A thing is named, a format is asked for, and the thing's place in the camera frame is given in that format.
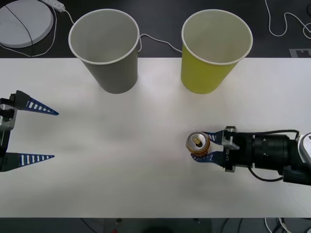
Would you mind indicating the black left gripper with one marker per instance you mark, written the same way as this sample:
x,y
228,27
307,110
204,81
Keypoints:
x,y
3,145

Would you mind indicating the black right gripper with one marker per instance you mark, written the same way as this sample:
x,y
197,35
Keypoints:
x,y
243,155

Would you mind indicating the white power strip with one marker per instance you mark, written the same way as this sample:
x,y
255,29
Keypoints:
x,y
54,4

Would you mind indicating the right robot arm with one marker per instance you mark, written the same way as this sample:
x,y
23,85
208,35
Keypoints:
x,y
272,151

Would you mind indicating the white round disc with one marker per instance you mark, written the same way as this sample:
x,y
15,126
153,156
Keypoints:
x,y
22,23

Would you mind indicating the gold drink can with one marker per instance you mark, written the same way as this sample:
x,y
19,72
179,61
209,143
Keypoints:
x,y
198,143

